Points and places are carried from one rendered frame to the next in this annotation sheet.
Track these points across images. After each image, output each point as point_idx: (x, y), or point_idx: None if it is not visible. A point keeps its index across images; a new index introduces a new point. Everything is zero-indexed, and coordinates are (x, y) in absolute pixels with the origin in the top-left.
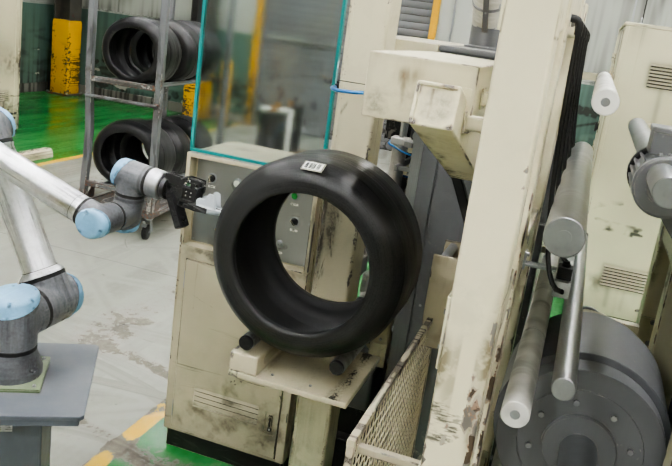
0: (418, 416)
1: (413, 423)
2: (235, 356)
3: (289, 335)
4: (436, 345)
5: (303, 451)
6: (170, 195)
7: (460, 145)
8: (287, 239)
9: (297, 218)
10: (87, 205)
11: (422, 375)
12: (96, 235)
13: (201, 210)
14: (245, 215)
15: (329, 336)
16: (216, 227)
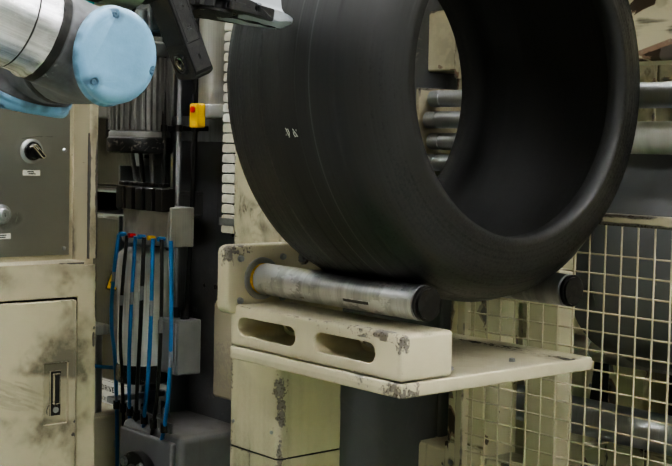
0: (467, 421)
1: (462, 439)
2: (413, 345)
3: (521, 243)
4: None
5: None
6: None
7: None
8: (19, 198)
9: (38, 141)
10: (82, 2)
11: (483, 331)
12: (143, 86)
13: (266, 13)
14: None
15: (578, 220)
16: (345, 37)
